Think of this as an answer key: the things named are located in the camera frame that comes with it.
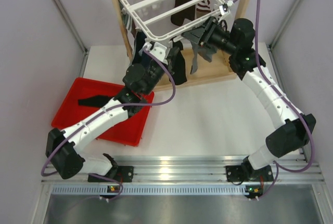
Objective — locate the black sock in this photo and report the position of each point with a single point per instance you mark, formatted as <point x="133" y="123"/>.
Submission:
<point x="179" y="66"/>
<point x="97" y="101"/>

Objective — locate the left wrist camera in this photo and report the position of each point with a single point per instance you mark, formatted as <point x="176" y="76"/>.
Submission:
<point x="159" y="51"/>

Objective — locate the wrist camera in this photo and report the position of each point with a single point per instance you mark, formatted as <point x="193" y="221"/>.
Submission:
<point x="225" y="9"/>
<point x="159" y="51"/>

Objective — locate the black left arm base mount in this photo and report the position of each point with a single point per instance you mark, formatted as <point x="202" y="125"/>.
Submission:
<point x="120" y="174"/>

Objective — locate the wooden hanger stand frame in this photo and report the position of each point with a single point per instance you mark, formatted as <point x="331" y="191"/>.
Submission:
<point x="192" y="79"/>

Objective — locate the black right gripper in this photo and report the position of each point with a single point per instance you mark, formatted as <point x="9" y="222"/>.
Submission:
<point x="195" y="35"/>

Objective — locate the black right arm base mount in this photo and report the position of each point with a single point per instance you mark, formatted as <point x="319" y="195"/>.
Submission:
<point x="237" y="174"/>

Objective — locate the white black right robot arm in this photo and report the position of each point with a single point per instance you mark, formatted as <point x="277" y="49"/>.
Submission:
<point x="293" y="129"/>

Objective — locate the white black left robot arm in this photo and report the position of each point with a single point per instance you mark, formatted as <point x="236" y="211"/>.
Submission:
<point x="64" y="149"/>

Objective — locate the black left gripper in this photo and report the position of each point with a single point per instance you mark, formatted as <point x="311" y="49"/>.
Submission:
<point x="171" y="59"/>

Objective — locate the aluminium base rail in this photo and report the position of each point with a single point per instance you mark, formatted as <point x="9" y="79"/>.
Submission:
<point x="216" y="175"/>

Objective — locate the dark brown hanging sock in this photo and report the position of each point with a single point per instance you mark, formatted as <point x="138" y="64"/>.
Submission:
<point x="188" y="13"/>

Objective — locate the white plastic clip hanger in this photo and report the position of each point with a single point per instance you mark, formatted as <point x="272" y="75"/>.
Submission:
<point x="157" y="26"/>

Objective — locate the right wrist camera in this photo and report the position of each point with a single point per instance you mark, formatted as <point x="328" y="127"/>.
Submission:
<point x="225" y="9"/>

